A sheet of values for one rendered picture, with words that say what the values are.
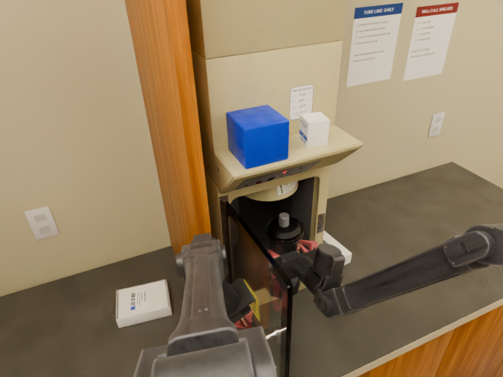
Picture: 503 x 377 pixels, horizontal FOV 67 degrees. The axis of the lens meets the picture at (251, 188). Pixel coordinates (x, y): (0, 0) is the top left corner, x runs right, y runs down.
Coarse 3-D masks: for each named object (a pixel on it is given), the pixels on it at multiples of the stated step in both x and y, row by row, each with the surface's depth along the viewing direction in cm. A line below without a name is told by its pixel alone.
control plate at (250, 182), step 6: (312, 162) 86; (294, 168) 86; (306, 168) 91; (270, 174) 83; (276, 174) 86; (282, 174) 88; (288, 174) 91; (246, 180) 81; (252, 180) 83; (258, 180) 86; (264, 180) 88; (270, 180) 91; (240, 186) 86; (246, 186) 89
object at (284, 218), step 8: (280, 216) 101; (288, 216) 101; (272, 224) 103; (280, 224) 102; (288, 224) 102; (296, 224) 102; (272, 232) 101; (280, 232) 100; (288, 232) 100; (296, 232) 101
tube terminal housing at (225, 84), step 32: (192, 64) 83; (224, 64) 76; (256, 64) 78; (288, 64) 81; (320, 64) 85; (224, 96) 79; (256, 96) 82; (288, 96) 85; (320, 96) 89; (224, 128) 83; (320, 192) 105
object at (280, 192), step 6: (282, 186) 102; (288, 186) 103; (294, 186) 105; (258, 192) 101; (264, 192) 101; (270, 192) 101; (276, 192) 101; (282, 192) 102; (288, 192) 103; (252, 198) 102; (258, 198) 102; (264, 198) 101; (270, 198) 101; (276, 198) 101; (282, 198) 102
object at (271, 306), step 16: (240, 224) 82; (240, 240) 85; (256, 240) 77; (240, 256) 89; (256, 256) 78; (240, 272) 92; (256, 272) 81; (272, 272) 72; (256, 288) 84; (272, 288) 75; (288, 288) 68; (272, 304) 77; (288, 304) 70; (256, 320) 91; (272, 320) 80; (288, 320) 72; (288, 336) 75; (272, 352) 86; (288, 352) 78
